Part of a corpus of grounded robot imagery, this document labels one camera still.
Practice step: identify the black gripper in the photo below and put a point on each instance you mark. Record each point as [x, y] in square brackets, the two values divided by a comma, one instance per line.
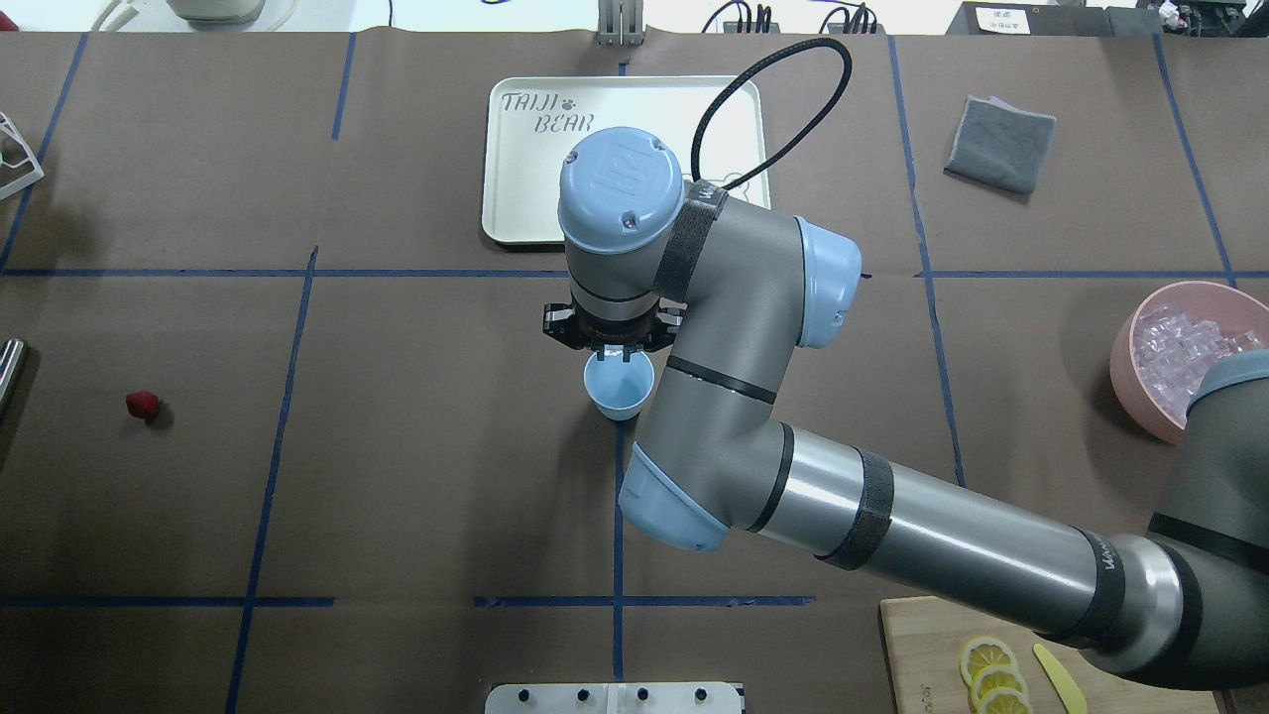
[558, 328]

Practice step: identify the clear ice cubes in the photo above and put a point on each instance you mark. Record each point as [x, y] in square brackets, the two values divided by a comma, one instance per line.
[1174, 350]

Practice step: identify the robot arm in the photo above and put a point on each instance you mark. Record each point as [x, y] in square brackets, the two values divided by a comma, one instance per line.
[661, 259]

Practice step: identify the light blue plastic cup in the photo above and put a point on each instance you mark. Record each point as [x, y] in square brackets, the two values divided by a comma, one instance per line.
[618, 387]

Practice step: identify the white bear serving tray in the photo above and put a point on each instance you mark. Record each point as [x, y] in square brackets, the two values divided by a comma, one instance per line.
[534, 121]

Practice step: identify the bamboo cutting board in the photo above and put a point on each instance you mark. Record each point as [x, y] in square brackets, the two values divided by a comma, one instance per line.
[924, 639]

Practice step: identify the grey folded cloth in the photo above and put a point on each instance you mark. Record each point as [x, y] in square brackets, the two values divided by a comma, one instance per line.
[1000, 145]

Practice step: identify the red strawberry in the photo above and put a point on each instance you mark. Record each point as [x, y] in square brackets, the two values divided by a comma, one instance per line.
[145, 406]

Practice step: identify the lemon slices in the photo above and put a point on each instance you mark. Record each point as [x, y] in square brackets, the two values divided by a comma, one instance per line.
[990, 671]

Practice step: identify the pink bowl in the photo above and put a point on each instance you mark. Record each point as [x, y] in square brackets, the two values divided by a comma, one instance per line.
[1231, 308]

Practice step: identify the yellow plastic knife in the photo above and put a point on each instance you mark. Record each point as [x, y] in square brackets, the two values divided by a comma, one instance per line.
[1070, 694]

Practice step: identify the steel muddler with black tip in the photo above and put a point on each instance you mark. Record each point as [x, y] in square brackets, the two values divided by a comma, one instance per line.
[13, 359]

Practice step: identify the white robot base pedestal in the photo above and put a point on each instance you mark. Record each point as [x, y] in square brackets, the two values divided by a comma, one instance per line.
[618, 697]

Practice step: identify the white wire cup rack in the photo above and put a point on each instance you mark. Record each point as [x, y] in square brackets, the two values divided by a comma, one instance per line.
[20, 167]

